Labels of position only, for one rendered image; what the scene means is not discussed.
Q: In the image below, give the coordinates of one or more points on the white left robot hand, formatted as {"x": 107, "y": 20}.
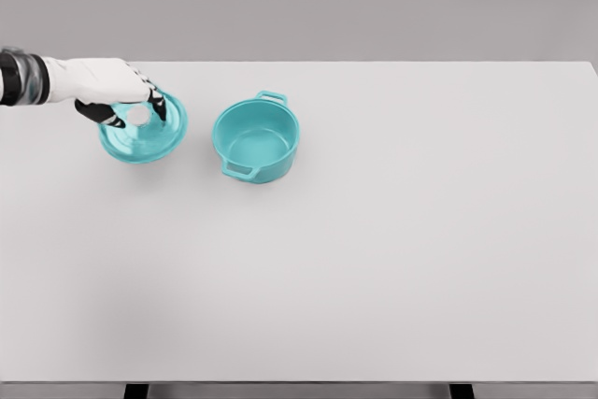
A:
{"x": 109, "y": 81}

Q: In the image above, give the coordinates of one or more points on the teal pot lid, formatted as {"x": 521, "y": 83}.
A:
{"x": 140, "y": 137}

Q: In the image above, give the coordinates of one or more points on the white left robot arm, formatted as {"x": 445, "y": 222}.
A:
{"x": 32, "y": 79}

